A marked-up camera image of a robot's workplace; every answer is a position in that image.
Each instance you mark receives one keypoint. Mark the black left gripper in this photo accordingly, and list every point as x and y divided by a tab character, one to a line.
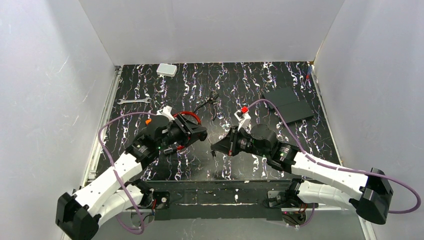
185	128

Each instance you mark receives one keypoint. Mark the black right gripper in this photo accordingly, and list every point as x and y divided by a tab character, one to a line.
234	144

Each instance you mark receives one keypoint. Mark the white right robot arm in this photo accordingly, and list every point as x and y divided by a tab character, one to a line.
369	194

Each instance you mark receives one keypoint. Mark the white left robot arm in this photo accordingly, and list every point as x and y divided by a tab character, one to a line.
81	213

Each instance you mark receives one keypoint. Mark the white rectangular box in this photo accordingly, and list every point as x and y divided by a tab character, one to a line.
166	70

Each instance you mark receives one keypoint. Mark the black flat plate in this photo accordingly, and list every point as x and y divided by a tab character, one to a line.
290	107

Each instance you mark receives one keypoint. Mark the silver open-end wrench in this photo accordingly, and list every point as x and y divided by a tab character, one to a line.
146	100

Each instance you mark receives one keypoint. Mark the red blue pen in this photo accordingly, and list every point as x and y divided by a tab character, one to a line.
308	77

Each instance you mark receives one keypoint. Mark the red cable lock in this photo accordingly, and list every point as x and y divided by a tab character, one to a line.
173	148

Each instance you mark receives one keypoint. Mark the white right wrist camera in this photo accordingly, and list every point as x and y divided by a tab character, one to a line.
244	119

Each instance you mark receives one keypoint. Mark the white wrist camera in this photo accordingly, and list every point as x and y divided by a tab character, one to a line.
244	119
166	111

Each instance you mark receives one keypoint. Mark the grey handled pliers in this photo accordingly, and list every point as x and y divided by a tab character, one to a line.
212	99

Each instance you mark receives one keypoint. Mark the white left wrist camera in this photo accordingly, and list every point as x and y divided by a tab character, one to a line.
166	111

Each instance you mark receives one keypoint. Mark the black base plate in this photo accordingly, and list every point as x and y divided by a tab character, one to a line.
218	198

